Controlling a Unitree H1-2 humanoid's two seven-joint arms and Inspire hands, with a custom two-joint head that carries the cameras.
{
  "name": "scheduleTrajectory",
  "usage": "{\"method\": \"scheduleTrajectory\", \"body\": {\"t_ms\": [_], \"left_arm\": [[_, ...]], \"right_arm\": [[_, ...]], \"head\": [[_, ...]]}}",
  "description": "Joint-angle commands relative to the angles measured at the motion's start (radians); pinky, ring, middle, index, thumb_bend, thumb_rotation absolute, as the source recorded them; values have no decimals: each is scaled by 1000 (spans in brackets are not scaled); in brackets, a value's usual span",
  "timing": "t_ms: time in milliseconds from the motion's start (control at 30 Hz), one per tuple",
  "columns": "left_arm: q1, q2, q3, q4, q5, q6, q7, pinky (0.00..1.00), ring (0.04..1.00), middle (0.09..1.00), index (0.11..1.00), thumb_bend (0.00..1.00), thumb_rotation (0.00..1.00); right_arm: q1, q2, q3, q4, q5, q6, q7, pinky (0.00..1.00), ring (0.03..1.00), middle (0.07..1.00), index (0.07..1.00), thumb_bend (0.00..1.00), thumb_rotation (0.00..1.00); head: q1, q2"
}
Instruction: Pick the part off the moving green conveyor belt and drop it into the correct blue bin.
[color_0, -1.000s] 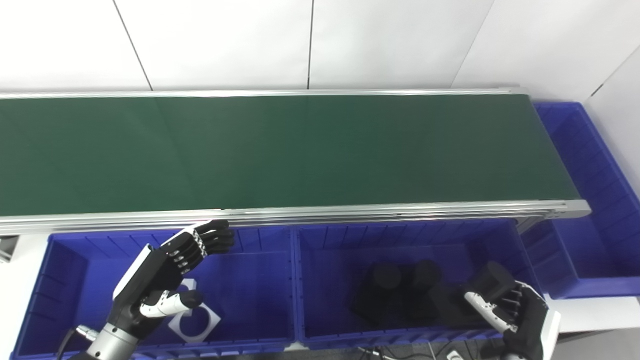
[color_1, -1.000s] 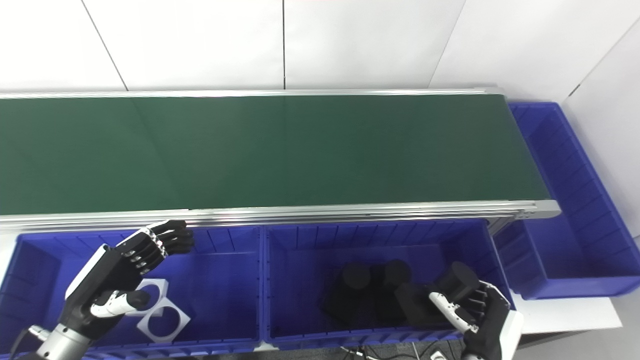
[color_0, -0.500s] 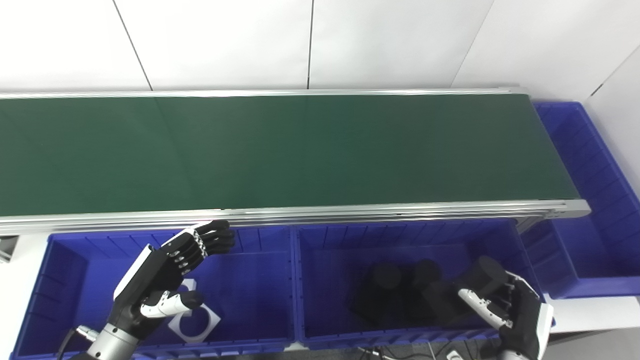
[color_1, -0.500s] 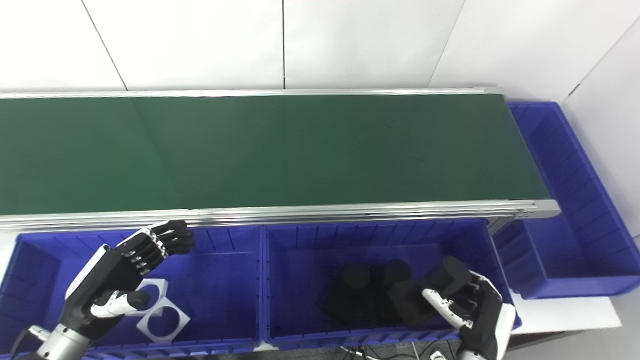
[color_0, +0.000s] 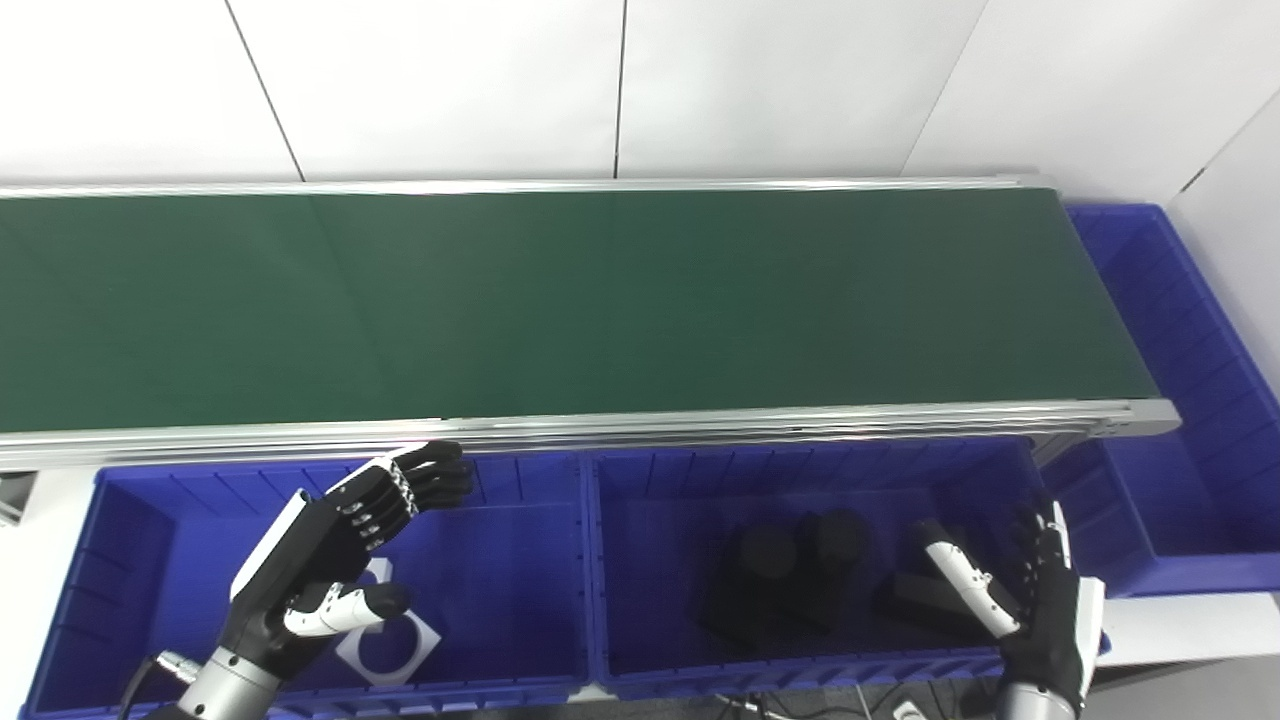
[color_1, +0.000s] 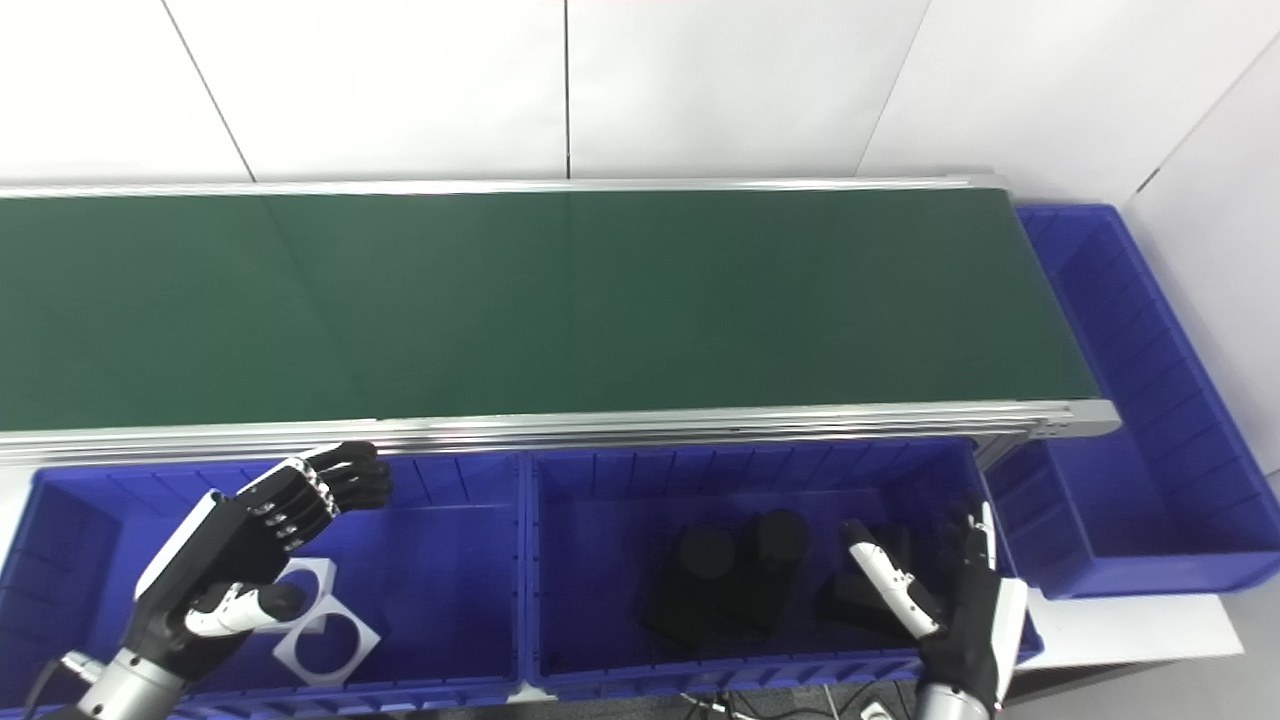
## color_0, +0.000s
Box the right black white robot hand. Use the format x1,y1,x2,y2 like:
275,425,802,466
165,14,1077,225
915,497,1106,713

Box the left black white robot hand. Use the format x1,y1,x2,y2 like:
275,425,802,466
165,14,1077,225
218,440,476,681

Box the green conveyor belt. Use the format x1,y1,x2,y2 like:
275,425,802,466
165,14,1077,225
0,187,1161,434
0,175,1183,473

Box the blue bin at conveyor end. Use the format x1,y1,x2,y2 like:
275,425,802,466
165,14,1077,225
1040,204,1280,600

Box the blue bin with white part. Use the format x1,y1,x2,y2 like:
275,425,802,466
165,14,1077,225
20,455,593,720

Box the aluminium conveyor leg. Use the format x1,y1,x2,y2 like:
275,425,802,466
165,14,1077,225
0,470,41,528

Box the blue bin with black parts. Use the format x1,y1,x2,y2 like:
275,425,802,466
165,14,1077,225
583,437,1113,702

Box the white square part with ring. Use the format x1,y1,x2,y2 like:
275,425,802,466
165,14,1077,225
334,558,444,689

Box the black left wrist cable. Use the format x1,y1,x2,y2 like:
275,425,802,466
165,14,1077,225
117,650,203,720

